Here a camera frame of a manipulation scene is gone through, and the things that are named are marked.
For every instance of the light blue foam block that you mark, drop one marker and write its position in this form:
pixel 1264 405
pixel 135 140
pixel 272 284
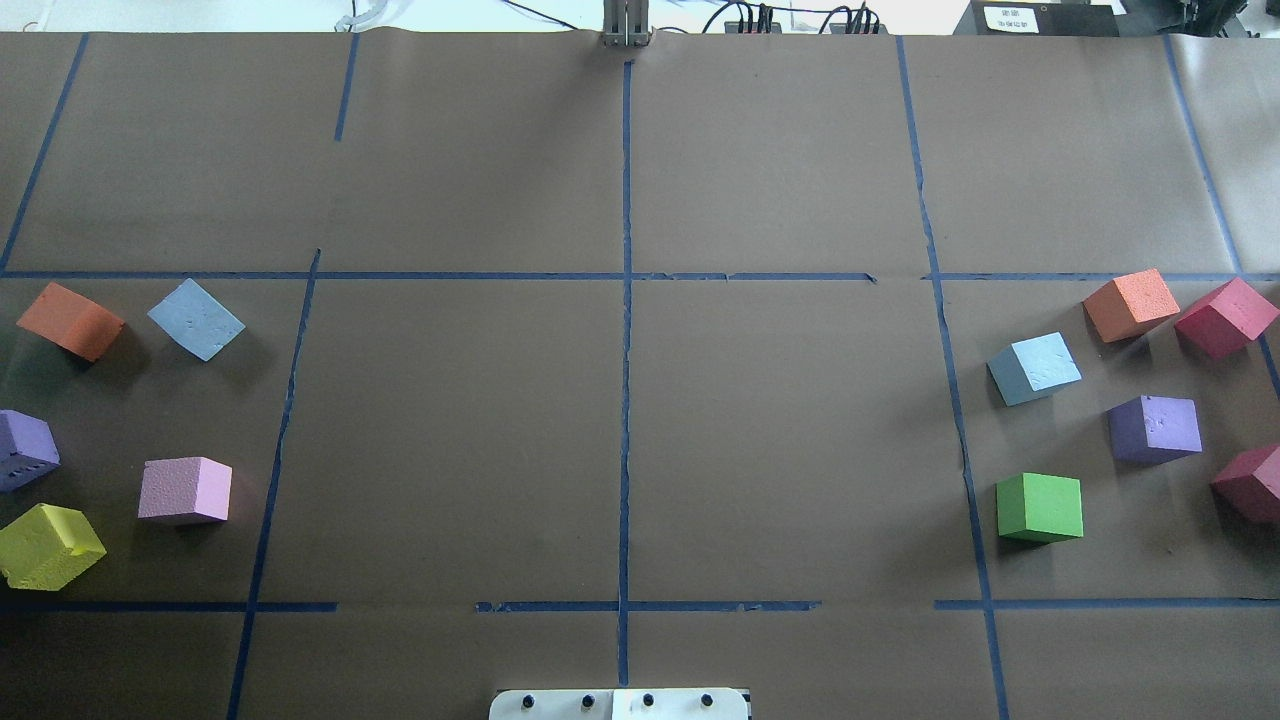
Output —
pixel 196 320
pixel 1036 368

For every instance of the black connector box left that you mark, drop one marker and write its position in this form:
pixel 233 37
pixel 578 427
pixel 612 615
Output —
pixel 752 19

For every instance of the black connector box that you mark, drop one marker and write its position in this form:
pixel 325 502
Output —
pixel 752 19
pixel 847 20

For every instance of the black connector box right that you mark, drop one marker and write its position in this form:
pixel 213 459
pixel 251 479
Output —
pixel 847 20

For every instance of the green foam block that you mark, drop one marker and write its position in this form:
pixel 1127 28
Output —
pixel 1039 508

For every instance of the pink foam block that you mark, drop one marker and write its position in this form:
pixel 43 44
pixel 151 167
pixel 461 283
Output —
pixel 185 490

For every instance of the black box with label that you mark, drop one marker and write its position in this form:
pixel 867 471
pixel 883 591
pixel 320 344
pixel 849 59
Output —
pixel 1037 18

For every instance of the orange foam block right side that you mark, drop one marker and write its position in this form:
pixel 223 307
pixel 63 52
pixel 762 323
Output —
pixel 1130 305

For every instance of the orange foam block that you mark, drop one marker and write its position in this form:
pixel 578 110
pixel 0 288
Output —
pixel 1130 305
pixel 72 322

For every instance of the purple foam block right side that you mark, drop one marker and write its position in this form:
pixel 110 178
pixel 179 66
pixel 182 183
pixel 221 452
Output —
pixel 1154 429

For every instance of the purple foam block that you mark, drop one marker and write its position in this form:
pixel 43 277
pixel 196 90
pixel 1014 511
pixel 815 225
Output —
pixel 28 450
pixel 1154 429

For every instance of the crimson foam block upper right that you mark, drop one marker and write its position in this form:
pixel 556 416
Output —
pixel 1227 319

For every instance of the crimson foam block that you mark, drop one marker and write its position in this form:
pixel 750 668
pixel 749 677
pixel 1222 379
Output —
pixel 1250 484
pixel 1227 319

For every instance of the orange foam block left side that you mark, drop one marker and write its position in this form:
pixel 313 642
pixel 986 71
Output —
pixel 72 322

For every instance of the purple foam block left side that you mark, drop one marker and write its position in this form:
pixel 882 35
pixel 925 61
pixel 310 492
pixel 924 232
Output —
pixel 28 450

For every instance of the crimson foam block lower right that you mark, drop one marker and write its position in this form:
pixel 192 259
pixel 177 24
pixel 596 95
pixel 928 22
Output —
pixel 1250 484

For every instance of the yellow foam block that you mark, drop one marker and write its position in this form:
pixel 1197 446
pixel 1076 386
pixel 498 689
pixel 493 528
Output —
pixel 48 547

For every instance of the aluminium profile post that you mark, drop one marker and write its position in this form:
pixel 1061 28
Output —
pixel 626 23

